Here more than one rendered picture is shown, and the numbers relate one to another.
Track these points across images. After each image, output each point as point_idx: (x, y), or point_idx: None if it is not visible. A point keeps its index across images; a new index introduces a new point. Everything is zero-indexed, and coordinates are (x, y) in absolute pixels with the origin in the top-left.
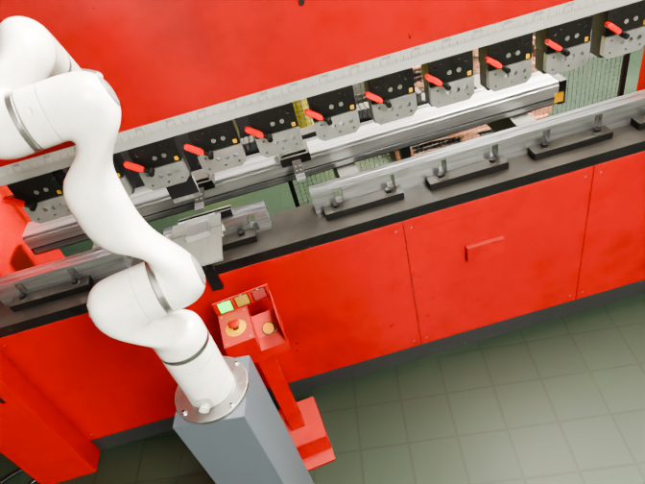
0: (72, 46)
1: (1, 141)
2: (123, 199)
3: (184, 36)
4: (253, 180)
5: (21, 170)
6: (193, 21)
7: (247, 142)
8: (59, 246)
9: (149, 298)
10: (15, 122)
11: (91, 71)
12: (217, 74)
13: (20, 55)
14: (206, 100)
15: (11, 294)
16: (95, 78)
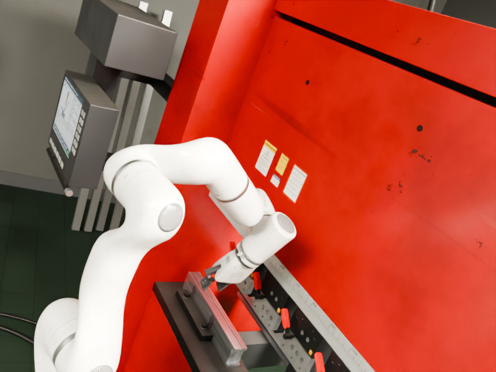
0: (339, 217)
1: (106, 173)
2: (111, 276)
3: (398, 295)
4: None
5: None
6: (415, 294)
7: None
8: (246, 306)
9: (56, 341)
10: (116, 172)
11: (288, 229)
12: (390, 347)
13: (178, 154)
14: (365, 350)
15: (189, 288)
16: (167, 201)
